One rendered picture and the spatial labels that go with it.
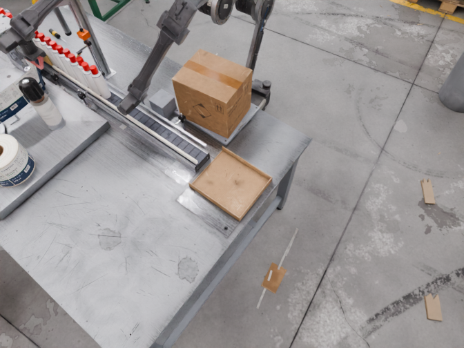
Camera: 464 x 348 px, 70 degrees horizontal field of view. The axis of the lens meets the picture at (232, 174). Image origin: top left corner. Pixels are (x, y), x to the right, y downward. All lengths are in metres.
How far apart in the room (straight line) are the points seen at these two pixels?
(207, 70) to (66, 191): 0.89
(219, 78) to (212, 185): 0.50
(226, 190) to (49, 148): 0.91
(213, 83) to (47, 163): 0.89
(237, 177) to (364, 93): 1.93
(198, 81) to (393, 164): 1.81
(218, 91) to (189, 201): 0.52
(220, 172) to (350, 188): 1.29
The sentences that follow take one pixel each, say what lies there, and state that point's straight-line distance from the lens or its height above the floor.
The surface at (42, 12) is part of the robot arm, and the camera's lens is 1.58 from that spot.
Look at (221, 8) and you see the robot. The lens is 1.98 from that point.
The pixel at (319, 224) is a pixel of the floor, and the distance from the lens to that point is 2.48.
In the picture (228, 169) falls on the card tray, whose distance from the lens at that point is 1.64.
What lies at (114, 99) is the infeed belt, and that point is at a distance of 1.96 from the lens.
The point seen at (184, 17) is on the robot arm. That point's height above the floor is 1.49.
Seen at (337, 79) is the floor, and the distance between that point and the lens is 3.33.
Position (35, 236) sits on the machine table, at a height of 0.83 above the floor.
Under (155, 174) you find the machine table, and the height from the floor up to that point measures 0.83.
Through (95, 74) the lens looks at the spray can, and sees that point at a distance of 1.87.
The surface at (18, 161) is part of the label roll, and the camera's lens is 1.77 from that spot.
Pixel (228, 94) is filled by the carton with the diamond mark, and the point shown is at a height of 1.12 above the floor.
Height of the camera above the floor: 2.24
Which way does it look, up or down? 60 degrees down
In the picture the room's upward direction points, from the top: 2 degrees counter-clockwise
